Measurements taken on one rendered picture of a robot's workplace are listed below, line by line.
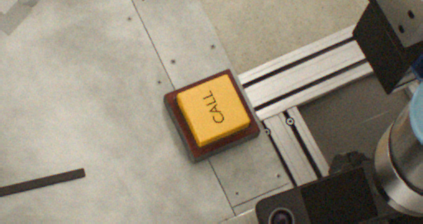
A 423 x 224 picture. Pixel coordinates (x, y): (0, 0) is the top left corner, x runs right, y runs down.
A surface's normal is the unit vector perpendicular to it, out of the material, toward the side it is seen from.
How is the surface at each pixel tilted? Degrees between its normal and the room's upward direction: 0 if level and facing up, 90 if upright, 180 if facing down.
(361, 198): 29
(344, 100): 0
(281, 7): 0
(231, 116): 0
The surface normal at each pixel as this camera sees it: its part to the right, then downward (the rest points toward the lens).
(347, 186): -0.42, -0.17
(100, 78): 0.05, -0.35
